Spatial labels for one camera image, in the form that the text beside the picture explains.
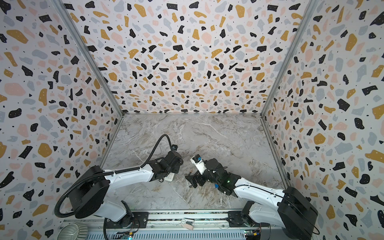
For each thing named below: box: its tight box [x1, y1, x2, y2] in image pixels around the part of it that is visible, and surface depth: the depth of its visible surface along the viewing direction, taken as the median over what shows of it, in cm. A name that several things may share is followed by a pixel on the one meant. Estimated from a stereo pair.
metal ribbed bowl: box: [57, 222, 88, 240], surface depth 70 cm
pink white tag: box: [180, 218, 195, 231], surface depth 73 cm
